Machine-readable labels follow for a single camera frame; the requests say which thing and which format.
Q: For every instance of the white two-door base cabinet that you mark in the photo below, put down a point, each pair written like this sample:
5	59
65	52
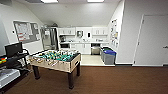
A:
82	48

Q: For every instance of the black soap dispenser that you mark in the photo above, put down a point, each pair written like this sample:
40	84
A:
88	34

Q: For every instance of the wide white drawer cabinet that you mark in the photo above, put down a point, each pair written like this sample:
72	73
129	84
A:
68	46

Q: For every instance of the narrow white drawer cabinet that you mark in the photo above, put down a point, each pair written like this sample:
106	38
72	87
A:
104	45

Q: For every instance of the grey bin blue lid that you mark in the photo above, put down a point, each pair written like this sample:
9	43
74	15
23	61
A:
109	57

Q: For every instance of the green foosball table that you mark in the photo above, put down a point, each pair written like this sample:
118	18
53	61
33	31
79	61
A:
56	61

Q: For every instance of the stainless steel fridge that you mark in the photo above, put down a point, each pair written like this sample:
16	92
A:
49	38

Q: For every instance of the rectangular ceiling light panel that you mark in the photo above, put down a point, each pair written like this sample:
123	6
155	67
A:
95	1
49	1

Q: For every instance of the white door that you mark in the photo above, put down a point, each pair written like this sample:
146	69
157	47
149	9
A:
151	40

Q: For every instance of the black monitor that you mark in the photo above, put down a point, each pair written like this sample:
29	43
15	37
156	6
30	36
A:
14	49

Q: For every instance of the black wheeled cart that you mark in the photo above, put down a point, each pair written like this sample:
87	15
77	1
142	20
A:
13	71

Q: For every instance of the white wall cabinet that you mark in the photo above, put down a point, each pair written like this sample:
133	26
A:
66	31
100	31

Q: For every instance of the large wall notice poster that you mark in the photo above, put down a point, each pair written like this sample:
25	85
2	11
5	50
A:
114	31

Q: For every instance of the grey wall notice board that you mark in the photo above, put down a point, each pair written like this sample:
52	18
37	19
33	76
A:
26	31

